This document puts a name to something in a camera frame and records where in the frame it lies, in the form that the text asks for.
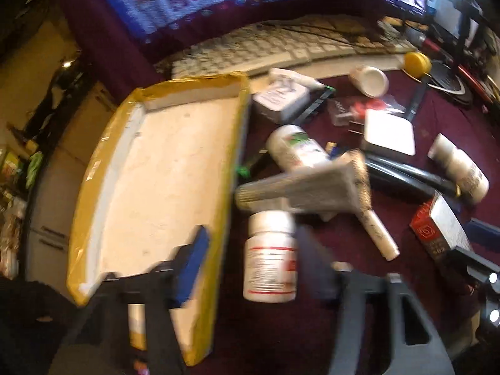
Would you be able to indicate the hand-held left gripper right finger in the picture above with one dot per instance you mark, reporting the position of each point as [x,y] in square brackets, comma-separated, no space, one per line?
[316,265]

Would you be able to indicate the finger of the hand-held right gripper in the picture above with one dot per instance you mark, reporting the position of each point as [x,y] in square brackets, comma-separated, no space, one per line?
[476,265]
[484,231]

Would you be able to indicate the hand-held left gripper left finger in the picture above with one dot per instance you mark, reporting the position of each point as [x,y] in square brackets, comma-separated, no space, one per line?
[193,265]

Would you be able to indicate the white bottle red lined label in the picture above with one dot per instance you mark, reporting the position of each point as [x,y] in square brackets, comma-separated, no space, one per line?
[269,265]

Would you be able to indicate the red and grey box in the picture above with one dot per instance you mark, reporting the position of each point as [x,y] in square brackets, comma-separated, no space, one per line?
[437,222]

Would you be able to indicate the white bottle black text label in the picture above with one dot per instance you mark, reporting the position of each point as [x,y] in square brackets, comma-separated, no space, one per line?
[461,168]

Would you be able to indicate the white tube pen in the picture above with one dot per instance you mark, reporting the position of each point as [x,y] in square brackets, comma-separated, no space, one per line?
[377,234]

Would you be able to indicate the plain black pen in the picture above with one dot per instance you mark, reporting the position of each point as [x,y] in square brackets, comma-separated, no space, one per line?
[406,166]

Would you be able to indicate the yellow taped foam tray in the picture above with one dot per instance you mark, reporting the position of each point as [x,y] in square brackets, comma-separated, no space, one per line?
[164,164]

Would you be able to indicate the white bottle green label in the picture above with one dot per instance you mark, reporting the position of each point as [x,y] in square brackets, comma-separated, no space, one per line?
[297,150]

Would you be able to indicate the white cube charger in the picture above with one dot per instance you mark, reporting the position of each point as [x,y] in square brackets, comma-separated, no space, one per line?
[388,134]

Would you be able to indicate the black marker green tip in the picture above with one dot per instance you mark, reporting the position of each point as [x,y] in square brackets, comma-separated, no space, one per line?
[314,103]

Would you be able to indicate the clear package red item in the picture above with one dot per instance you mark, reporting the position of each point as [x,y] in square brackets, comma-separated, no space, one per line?
[363,109]

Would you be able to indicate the white plug adapter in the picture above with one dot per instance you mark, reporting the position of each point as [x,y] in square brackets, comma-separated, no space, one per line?
[277,99]

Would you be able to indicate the white bottle solid red label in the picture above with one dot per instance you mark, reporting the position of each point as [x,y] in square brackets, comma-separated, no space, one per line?
[369,82]

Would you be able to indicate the maroon tablecloth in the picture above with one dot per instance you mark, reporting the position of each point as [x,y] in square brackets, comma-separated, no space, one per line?
[265,340]

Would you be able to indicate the cluster of pens and tools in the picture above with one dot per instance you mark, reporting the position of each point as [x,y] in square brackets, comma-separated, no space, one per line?
[488,86]

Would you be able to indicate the thin black stick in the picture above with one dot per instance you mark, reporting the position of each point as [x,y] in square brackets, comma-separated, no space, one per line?
[415,103]

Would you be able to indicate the black microphone desk stand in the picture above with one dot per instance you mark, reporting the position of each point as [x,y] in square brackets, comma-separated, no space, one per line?
[449,84]

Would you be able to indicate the maroon handheld microphone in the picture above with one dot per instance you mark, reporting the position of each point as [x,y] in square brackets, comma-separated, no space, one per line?
[474,76]

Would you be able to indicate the beige kitchen base cabinet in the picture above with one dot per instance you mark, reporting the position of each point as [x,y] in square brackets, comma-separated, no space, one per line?
[66,156]

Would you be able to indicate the yellow round jar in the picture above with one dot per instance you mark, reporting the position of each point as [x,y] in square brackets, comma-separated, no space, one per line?
[416,65]

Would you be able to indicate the green kitchen cloth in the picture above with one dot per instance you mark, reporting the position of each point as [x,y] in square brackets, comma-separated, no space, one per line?
[34,168]

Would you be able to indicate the cluster of condiment jars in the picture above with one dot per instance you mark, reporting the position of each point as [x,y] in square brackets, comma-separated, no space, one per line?
[9,187]

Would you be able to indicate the cream keyboard board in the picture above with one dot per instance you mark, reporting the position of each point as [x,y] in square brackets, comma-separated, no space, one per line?
[336,66]

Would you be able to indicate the beige computer keyboard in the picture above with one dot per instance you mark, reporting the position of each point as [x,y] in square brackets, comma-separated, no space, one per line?
[273,43]

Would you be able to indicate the purple fringed cloth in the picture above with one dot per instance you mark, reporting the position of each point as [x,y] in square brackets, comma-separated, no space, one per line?
[97,47]

